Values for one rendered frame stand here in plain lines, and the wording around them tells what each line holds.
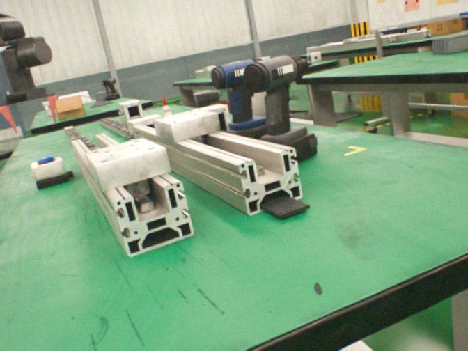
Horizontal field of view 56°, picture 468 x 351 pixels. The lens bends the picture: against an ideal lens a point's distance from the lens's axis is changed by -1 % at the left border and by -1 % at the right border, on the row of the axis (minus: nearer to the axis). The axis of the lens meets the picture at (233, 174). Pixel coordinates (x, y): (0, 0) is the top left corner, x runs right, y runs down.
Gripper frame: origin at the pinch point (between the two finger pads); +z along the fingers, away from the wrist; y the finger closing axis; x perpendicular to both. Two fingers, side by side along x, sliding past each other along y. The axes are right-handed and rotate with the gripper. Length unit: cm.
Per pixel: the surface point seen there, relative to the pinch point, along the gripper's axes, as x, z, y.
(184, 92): 446, 31, 179
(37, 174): -3.8, 12.1, -3.1
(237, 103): -23, 5, 48
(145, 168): -61, 6, 15
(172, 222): -68, 14, 15
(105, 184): -61, 7, 8
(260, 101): 218, 36, 173
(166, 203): -67, 11, 15
